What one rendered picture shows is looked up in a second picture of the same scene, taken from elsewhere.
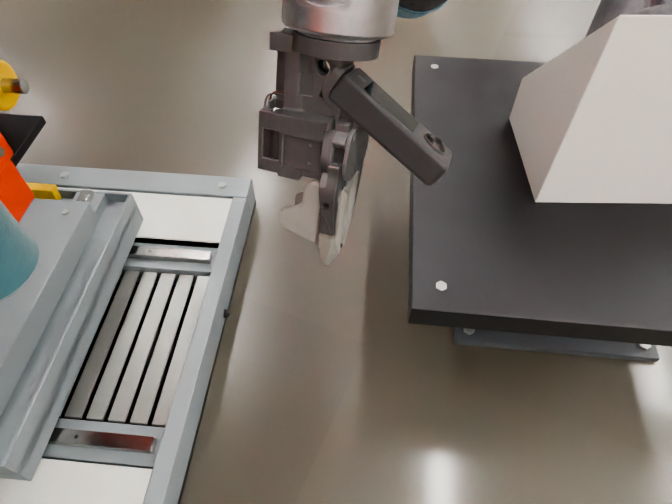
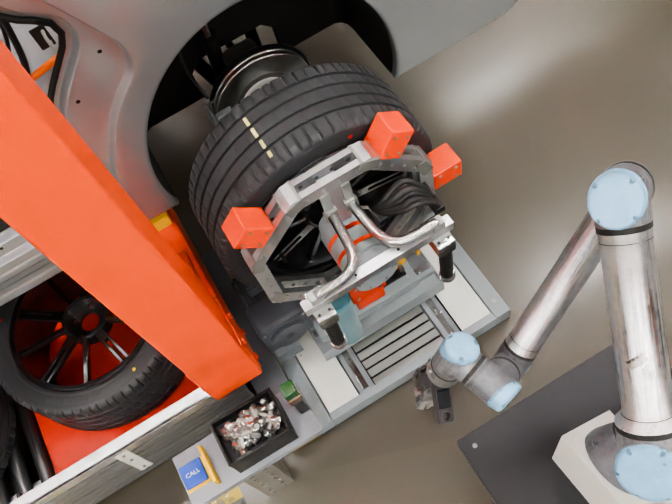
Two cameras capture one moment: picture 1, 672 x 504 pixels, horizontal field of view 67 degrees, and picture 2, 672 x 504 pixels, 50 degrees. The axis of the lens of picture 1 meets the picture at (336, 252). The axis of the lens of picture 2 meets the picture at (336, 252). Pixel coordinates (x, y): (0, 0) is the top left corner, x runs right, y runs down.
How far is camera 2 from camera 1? 1.76 m
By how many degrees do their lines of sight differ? 39
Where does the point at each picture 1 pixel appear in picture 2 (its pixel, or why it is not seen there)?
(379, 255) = not seen: hidden behind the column
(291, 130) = (419, 379)
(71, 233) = (401, 289)
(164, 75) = (555, 182)
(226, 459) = (384, 414)
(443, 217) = (510, 425)
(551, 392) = not seen: outside the picture
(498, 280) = (494, 465)
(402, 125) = (438, 406)
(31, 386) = not seen: hidden behind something
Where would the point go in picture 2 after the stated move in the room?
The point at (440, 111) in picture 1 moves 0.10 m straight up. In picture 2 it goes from (581, 382) to (585, 372)
